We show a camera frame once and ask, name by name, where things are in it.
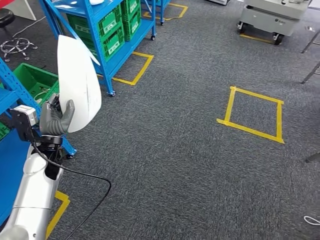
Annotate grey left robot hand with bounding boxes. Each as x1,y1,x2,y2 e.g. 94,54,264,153
38,93,75,137

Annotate yellow floor tape square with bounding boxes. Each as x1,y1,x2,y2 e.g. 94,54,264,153
143,2,189,22
239,33,275,45
216,86,285,145

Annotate white cable bundle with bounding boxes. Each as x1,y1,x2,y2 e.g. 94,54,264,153
33,86,52,104

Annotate white desk dark legs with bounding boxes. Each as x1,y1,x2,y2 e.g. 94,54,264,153
300,29,320,85

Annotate white wheeled robot cart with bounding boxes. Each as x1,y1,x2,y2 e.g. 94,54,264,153
236,0,313,46

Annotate long white floor cable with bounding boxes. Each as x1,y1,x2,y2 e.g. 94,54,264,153
303,215,320,227

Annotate white curved car part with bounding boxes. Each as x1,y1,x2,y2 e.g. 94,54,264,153
57,34,103,134

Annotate black stool chrome base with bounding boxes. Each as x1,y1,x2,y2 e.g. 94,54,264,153
0,8,38,63

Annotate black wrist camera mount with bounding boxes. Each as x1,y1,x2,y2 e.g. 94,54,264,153
10,104,39,143

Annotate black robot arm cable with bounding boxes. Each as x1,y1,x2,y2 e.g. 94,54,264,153
31,140,112,240

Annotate blue metal shelf rack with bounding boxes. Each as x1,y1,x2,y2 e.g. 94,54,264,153
38,0,157,98
140,0,172,26
0,57,78,229

